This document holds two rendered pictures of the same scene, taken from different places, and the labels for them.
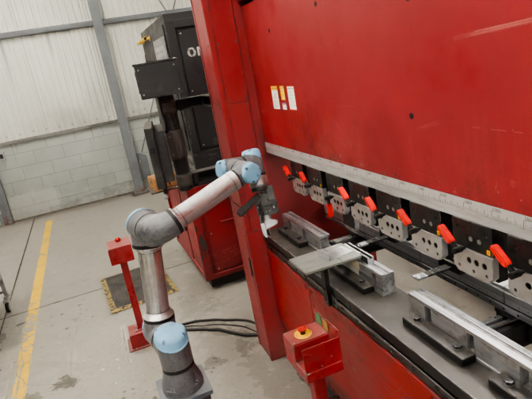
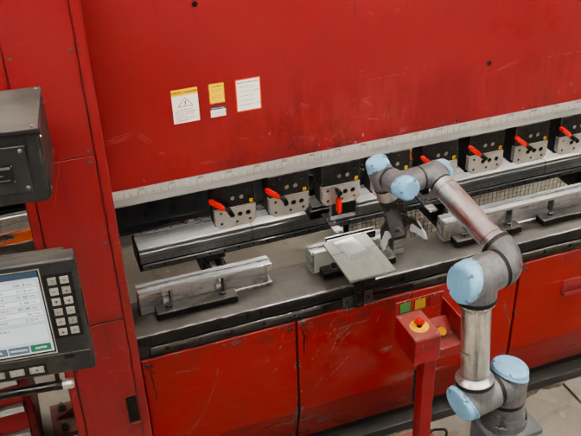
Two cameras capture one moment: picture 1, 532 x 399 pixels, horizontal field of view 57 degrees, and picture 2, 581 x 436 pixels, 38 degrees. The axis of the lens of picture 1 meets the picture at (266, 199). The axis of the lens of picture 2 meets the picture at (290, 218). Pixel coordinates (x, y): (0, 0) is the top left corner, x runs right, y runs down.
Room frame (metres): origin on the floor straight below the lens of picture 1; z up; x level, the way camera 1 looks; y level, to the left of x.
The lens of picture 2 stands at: (2.24, 2.31, 2.75)
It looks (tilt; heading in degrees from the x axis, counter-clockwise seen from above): 32 degrees down; 269
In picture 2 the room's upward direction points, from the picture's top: 2 degrees counter-clockwise
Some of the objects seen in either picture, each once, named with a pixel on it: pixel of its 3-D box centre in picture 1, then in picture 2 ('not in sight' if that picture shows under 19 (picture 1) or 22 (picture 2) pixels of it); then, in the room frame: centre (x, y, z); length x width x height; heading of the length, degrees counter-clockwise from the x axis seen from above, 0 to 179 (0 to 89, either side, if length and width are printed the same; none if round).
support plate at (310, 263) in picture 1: (324, 258); (358, 257); (1.94, -0.20, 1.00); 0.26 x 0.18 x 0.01; 108
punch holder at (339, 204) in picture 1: (343, 191); (336, 178); (2.01, -0.34, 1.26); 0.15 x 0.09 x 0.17; 18
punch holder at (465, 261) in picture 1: (483, 245); (525, 138); (1.24, -0.58, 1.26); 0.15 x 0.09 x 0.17; 18
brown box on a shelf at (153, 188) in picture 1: (162, 180); not in sight; (3.95, 0.81, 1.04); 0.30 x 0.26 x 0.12; 19
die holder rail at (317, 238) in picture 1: (305, 230); (205, 285); (2.51, -0.18, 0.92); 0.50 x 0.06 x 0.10; 18
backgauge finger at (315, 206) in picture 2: (382, 236); (326, 214); (2.03, -0.49, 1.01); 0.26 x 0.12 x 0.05; 108
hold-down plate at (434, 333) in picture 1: (436, 337); (486, 234); (1.39, -0.47, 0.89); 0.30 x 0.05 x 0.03; 18
